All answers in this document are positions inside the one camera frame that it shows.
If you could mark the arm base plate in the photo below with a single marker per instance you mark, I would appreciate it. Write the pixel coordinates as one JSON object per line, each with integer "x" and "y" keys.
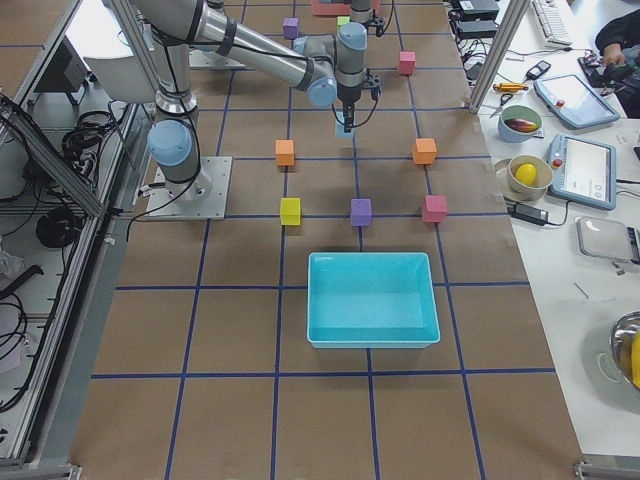
{"x": 205, "y": 199}

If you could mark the teach pendant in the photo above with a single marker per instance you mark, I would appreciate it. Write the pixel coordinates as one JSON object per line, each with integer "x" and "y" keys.
{"x": 583, "y": 171}
{"x": 574, "y": 102}

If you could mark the pink block far left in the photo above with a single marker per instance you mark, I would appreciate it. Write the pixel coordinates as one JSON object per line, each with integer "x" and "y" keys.
{"x": 406, "y": 62}

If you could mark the pink tray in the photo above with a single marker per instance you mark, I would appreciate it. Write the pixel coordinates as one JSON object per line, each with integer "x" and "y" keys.
{"x": 334, "y": 8}

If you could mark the light blue block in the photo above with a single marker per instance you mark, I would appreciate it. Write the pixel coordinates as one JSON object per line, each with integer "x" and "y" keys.
{"x": 340, "y": 127}

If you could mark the pink block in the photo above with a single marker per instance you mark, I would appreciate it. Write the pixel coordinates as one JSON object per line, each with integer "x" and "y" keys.
{"x": 434, "y": 209}
{"x": 406, "y": 62}

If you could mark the scissors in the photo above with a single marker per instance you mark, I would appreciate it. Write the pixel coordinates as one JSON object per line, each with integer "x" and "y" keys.
{"x": 504, "y": 99}

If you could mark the orange block near right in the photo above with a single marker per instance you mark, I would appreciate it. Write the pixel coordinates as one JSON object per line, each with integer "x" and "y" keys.
{"x": 284, "y": 152}

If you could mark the teach pendant near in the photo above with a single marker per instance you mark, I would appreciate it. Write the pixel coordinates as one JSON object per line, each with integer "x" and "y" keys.
{"x": 583, "y": 171}

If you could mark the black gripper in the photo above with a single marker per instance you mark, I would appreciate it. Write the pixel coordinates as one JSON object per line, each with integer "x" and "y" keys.
{"x": 347, "y": 93}
{"x": 361, "y": 13}

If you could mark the yellow block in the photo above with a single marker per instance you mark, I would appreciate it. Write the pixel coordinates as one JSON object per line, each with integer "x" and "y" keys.
{"x": 290, "y": 212}

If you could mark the cyan tray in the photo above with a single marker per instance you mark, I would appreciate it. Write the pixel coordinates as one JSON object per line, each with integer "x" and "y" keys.
{"x": 380, "y": 300}

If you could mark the purple block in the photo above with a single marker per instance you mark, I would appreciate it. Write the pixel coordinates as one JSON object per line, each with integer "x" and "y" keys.
{"x": 360, "y": 212}
{"x": 291, "y": 28}

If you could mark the aluminium frame post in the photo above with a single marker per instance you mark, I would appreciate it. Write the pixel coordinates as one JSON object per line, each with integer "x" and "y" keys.
{"x": 506, "y": 30}

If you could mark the teach pendant far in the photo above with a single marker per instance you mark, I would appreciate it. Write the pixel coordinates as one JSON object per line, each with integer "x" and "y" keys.
{"x": 574, "y": 102}

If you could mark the black power adapter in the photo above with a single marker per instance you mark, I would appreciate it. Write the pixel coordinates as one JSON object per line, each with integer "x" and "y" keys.
{"x": 528, "y": 213}

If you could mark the yellow screwdriver handle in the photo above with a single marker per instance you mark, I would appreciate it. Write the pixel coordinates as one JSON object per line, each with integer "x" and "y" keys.
{"x": 509, "y": 87}

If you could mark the purple block left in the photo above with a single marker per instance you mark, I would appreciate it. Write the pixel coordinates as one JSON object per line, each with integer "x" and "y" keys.
{"x": 291, "y": 28}

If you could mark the bowl with red fruit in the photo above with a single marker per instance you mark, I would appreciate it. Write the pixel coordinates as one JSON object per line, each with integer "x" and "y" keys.
{"x": 518, "y": 123}

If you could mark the purple block right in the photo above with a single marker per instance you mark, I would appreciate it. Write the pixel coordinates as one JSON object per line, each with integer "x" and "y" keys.
{"x": 360, "y": 212}

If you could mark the orange block far right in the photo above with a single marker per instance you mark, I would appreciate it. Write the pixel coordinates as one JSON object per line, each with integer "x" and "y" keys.
{"x": 424, "y": 151}

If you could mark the bowl with lemon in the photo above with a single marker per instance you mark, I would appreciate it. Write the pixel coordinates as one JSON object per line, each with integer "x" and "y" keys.
{"x": 528, "y": 177}

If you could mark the orange block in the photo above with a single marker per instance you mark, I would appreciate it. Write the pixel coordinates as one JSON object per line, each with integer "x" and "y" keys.
{"x": 424, "y": 151}
{"x": 284, "y": 152}

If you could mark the pink block far right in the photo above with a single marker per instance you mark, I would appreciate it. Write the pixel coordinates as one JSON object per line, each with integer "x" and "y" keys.
{"x": 434, "y": 209}

